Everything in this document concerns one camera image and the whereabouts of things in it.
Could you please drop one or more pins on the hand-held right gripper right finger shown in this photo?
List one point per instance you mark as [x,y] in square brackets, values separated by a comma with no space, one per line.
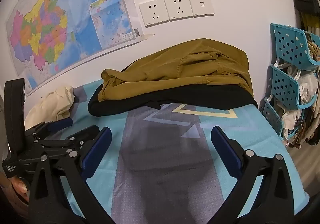
[226,149]

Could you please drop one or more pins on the pale clothes in rack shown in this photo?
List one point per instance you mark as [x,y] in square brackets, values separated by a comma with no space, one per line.
[306,88]

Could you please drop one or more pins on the colourful wall map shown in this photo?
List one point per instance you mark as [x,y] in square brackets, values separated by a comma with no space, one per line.
[55,18]

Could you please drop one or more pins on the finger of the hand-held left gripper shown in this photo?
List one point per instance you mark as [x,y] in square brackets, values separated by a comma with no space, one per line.
[61,122]
[83,132]

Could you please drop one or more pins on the person's left hand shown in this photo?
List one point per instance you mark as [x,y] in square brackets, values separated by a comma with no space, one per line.
[20,186]

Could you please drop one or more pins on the blue plastic basket rack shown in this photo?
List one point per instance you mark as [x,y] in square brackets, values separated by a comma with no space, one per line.
[285,46]

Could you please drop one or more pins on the cream garment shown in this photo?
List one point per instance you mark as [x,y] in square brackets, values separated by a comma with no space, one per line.
[50,106]

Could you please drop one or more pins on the masking tape strip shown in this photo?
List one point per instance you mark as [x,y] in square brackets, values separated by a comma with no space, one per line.
[148,36]

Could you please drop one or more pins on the blue geometric printed sheet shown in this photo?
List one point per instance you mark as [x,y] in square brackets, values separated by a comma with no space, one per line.
[170,154]

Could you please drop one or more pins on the mustard brown pants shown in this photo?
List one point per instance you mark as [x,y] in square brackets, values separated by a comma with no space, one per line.
[175,71]

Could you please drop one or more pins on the black garment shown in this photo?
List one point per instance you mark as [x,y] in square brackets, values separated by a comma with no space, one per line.
[140,104]

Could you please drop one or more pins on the white wall data port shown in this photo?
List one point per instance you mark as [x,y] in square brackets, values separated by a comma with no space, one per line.
[202,4]

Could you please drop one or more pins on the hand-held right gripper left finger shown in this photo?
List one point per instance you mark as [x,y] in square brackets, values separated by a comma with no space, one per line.
[98,148]

